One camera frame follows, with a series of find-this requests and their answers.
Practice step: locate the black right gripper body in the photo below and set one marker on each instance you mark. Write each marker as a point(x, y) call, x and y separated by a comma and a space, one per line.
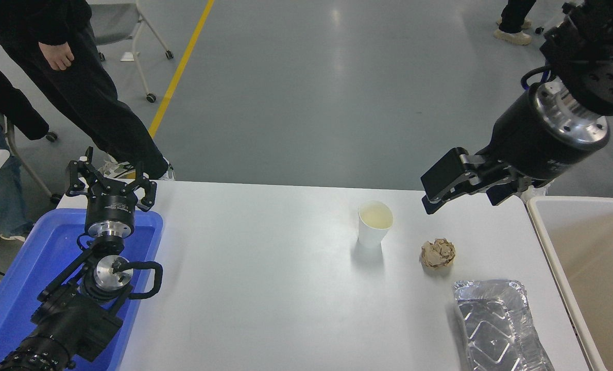
point(523, 139)

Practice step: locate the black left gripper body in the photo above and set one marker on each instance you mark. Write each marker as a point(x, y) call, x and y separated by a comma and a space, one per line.
point(109, 206)

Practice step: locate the white paper cup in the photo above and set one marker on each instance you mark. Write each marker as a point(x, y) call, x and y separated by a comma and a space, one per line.
point(371, 234)

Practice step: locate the person's hand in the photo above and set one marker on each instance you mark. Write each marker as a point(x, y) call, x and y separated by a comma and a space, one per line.
point(56, 55)

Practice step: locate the grey wheeled chair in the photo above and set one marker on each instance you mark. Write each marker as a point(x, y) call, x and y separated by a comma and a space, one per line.
point(52, 137)
point(116, 20)

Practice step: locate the crumpled tan paper ball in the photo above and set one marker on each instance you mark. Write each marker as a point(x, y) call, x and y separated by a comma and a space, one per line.
point(438, 253)

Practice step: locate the blue plastic tray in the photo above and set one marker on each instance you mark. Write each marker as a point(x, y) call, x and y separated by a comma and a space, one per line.
point(28, 268)

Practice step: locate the black jacket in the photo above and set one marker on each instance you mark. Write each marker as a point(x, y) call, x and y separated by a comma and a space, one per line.
point(13, 111)

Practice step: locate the white wheeled chair base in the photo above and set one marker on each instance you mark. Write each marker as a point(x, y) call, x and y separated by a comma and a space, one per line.
point(539, 30)

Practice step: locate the large pale bin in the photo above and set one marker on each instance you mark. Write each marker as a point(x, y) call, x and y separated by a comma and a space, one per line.
point(595, 268)

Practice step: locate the silver foil tray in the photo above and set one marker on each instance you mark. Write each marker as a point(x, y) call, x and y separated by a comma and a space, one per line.
point(497, 330)

